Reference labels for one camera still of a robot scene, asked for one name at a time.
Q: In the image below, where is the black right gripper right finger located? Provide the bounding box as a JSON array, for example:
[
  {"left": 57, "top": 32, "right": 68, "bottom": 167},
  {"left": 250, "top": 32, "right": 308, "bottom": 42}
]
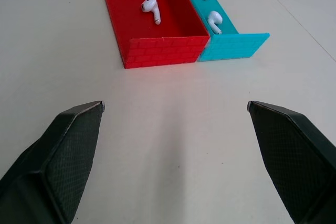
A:
[{"left": 247, "top": 100, "right": 336, "bottom": 224}]

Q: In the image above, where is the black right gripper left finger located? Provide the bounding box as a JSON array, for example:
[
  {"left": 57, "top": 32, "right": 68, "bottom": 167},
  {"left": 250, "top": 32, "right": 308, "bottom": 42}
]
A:
[{"left": 0, "top": 100, "right": 106, "bottom": 224}]

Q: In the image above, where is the teal brick-pattern tray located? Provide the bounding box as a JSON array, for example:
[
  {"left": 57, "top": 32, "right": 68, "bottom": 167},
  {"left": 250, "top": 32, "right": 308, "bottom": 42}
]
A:
[{"left": 175, "top": 0, "right": 270, "bottom": 62}]

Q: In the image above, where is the red brick-pattern tray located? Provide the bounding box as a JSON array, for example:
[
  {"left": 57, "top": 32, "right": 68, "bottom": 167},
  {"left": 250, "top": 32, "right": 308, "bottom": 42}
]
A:
[{"left": 97, "top": 0, "right": 211, "bottom": 69}]

